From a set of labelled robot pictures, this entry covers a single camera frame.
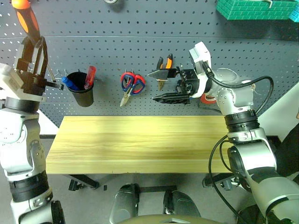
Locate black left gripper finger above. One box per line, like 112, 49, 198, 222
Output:
33, 36, 49, 79
15, 36, 36, 72

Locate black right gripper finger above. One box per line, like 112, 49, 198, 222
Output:
152, 92, 192, 106
147, 67, 176, 82

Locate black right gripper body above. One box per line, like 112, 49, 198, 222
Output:
175, 66, 200, 98

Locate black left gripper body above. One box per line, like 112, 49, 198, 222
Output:
15, 69, 65, 96

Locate orange black long-nose pliers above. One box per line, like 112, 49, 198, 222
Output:
156, 53, 174, 91

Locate red tape roll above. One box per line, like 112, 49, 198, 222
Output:
200, 93, 217, 105

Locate blue handled scissors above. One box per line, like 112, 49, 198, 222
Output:
122, 74, 144, 107

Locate orange black handled screwdriver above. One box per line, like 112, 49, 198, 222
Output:
11, 0, 57, 82

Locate grey pegboard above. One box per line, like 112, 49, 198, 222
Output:
0, 0, 299, 128

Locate blue marker pen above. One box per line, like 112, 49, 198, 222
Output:
61, 77, 79, 91

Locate black plastic cup holder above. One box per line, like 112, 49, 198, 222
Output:
66, 71, 95, 107

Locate green brick pattern box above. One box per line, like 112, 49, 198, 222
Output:
216, 0, 299, 21

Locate silver grey rounded shell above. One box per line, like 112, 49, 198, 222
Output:
163, 190, 201, 219
109, 183, 141, 224

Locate wooden table top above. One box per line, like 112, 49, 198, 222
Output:
39, 134, 280, 193

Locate teal brick pattern box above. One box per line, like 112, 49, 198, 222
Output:
289, 3, 299, 23

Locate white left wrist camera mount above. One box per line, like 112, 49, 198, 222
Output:
0, 63, 47, 103

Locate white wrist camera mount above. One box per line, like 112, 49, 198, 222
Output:
0, 63, 47, 103
188, 41, 213, 98

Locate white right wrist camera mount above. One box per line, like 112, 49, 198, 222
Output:
188, 41, 213, 98

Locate red handled scissors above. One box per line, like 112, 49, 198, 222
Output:
120, 72, 147, 107

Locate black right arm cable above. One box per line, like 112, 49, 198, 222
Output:
202, 61, 275, 224

